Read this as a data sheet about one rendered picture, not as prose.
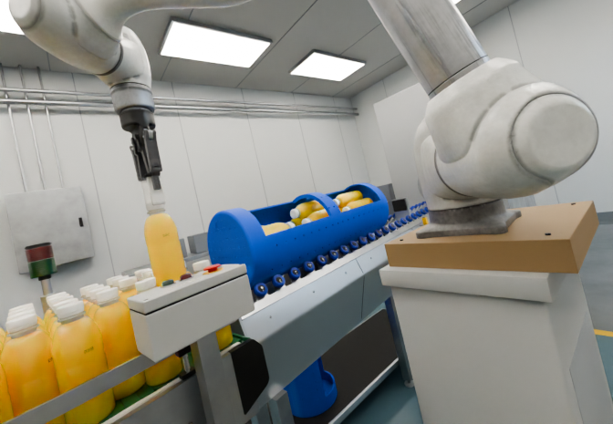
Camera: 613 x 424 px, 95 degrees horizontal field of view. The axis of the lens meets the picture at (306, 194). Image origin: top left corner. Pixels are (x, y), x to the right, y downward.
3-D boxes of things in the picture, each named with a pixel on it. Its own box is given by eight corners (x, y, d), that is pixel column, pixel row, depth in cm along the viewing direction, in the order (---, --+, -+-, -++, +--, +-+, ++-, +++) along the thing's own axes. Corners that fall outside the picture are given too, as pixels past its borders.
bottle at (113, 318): (132, 395, 55) (112, 302, 56) (98, 403, 56) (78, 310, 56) (152, 373, 62) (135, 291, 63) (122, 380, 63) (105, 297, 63)
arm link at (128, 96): (146, 100, 77) (150, 121, 77) (106, 97, 70) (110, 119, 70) (157, 86, 71) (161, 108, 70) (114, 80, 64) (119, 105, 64)
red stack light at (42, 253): (55, 256, 89) (53, 243, 89) (26, 263, 84) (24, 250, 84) (54, 256, 93) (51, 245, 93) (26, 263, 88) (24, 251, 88)
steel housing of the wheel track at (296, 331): (470, 235, 234) (460, 195, 235) (266, 427, 77) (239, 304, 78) (435, 238, 253) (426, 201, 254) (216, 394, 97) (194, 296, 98)
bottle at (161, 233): (153, 289, 69) (137, 215, 69) (182, 279, 74) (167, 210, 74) (161, 292, 64) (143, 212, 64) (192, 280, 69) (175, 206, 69)
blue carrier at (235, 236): (395, 230, 147) (381, 177, 148) (262, 297, 84) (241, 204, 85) (350, 235, 167) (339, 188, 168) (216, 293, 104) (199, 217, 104)
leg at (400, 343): (416, 382, 169) (391, 279, 170) (412, 388, 164) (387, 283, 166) (407, 379, 173) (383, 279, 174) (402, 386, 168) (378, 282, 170)
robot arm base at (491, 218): (525, 211, 68) (520, 189, 69) (505, 233, 53) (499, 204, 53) (448, 219, 82) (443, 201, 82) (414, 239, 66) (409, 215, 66)
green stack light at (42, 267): (58, 272, 88) (56, 256, 89) (30, 279, 84) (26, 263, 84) (57, 272, 93) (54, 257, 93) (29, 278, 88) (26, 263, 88)
